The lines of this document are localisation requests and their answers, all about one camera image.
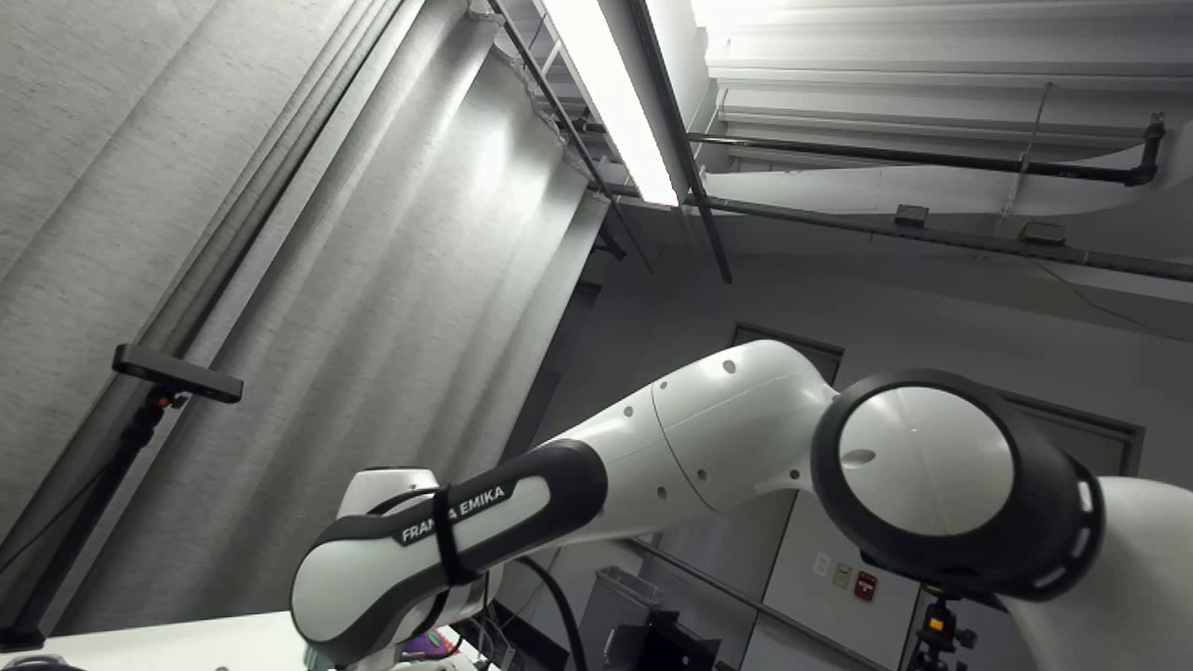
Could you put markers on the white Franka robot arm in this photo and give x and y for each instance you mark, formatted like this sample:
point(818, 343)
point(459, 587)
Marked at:
point(693, 433)

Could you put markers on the long ceiling light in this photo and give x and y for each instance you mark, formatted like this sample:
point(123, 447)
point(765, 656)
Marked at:
point(608, 88)

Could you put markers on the grey curtain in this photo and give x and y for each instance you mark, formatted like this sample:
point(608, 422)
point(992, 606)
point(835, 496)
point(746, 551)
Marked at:
point(349, 372)

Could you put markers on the black clamp stand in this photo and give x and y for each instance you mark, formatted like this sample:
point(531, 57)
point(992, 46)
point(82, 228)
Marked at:
point(659, 646)

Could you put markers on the red cabinet sign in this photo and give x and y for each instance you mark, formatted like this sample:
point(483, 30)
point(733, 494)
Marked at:
point(866, 581)

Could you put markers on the black ceiling pipe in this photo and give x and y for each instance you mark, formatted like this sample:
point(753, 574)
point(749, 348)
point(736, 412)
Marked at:
point(932, 158)

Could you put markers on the black bar camera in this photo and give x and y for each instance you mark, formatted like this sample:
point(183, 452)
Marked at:
point(174, 372)

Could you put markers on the black camera tripod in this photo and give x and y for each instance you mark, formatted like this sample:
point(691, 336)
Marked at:
point(941, 626)

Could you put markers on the black camera stand pole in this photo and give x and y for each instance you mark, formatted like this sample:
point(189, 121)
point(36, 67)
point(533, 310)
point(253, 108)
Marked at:
point(117, 459)

